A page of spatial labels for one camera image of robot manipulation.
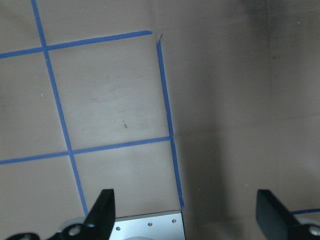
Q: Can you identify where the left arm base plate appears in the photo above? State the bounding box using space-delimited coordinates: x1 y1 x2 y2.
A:
109 210 186 240

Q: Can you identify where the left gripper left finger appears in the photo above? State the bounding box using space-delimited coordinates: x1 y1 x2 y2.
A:
4 188 116 240

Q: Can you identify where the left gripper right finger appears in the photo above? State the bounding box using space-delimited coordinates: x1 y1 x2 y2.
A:
255 189 320 240

